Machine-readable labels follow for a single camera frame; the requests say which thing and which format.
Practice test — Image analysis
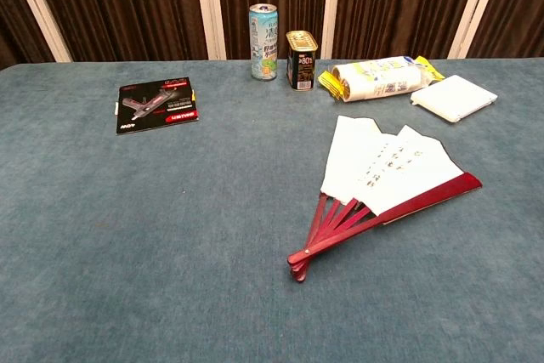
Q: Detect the red ribbed paper fan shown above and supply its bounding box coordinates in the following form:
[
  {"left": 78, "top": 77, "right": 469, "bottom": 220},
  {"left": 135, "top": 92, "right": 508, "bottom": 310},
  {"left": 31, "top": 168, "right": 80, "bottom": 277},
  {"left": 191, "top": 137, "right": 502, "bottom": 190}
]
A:
[{"left": 286, "top": 115, "right": 484, "bottom": 284}]

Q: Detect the gold black luncheon meat tin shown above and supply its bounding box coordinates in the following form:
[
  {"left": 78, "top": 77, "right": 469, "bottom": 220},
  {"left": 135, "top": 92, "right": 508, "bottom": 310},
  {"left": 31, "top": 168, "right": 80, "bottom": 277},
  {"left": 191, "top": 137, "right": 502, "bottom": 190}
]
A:
[{"left": 285, "top": 31, "right": 319, "bottom": 92}]

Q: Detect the light blue drink can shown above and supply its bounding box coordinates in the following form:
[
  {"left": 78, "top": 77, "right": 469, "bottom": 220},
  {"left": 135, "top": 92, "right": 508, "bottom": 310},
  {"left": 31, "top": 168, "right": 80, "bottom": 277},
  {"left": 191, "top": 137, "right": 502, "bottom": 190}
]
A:
[{"left": 248, "top": 3, "right": 280, "bottom": 82}]

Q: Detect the black glue gun box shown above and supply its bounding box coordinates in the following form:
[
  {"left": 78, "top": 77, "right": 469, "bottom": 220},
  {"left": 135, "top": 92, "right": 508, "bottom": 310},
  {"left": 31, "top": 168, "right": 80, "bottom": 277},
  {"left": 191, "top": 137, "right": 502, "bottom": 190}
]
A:
[{"left": 115, "top": 77, "right": 201, "bottom": 136}]

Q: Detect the yellow white snack package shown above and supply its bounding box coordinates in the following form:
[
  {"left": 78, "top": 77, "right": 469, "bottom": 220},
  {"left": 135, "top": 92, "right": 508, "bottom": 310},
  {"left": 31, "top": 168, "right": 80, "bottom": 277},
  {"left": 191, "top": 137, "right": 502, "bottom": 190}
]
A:
[{"left": 317, "top": 55, "right": 445, "bottom": 104}]

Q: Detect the white flat plastic box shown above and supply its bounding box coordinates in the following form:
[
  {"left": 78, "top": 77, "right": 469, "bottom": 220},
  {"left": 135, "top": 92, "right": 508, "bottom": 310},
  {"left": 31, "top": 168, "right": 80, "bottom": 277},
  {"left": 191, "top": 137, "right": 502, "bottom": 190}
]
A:
[{"left": 410, "top": 74, "right": 499, "bottom": 124}]

